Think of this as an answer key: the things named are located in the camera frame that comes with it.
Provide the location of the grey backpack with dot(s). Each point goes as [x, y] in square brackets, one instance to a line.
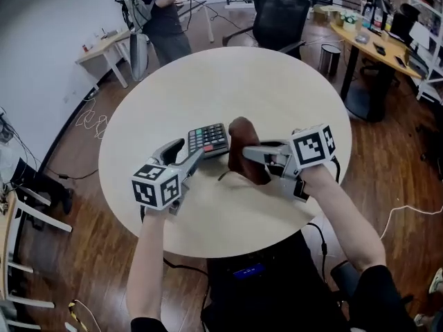
[138, 9]

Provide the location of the white metal shelf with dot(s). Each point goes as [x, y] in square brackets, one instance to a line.
[425, 88]

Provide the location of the blue badge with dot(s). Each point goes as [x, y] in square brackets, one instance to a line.
[249, 271]

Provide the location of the potted white flower plant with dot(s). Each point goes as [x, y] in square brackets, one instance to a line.
[347, 21]

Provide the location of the grey shell chair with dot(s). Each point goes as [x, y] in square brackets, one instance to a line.
[138, 57]

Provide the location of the white power strip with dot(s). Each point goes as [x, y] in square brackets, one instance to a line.
[90, 95]

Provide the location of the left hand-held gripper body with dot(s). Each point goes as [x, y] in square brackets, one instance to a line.
[155, 189]

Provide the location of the person's right forearm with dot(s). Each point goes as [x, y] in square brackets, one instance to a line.
[342, 227]

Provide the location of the person's right hand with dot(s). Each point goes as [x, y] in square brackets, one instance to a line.
[278, 160]

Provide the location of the light wooden desk white legs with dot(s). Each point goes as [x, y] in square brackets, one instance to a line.
[100, 48]

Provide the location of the white sneaker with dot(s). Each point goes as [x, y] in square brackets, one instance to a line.
[422, 320]
[436, 282]

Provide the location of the grey desk device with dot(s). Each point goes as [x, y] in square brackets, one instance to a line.
[111, 33]

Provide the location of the dark wooden desk white legs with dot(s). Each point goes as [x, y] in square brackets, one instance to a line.
[209, 26]

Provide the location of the cardboard box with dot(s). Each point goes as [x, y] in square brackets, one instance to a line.
[322, 12]

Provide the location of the black mesh office chair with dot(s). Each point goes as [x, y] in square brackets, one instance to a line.
[280, 19]

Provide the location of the yellow oval table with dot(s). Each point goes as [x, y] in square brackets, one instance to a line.
[363, 50]

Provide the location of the black battery pack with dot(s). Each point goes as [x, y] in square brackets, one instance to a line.
[346, 278]

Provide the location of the black calculator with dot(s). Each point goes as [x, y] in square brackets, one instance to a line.
[211, 137]

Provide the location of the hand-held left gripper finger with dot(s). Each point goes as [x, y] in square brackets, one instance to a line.
[194, 163]
[171, 150]

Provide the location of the person's black shirt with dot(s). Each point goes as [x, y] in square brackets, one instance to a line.
[270, 299]

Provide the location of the person's left forearm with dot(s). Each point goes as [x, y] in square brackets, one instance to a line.
[145, 265]

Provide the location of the metal trash bin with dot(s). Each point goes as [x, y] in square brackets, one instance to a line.
[330, 62]

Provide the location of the white frame desk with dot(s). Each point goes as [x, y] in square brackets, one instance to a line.
[45, 221]

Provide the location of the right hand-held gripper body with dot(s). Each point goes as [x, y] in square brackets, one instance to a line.
[311, 147]

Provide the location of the black headrest office chair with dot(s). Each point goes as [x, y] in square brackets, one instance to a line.
[405, 26]

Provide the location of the brown cloth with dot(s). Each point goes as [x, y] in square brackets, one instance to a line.
[242, 133]

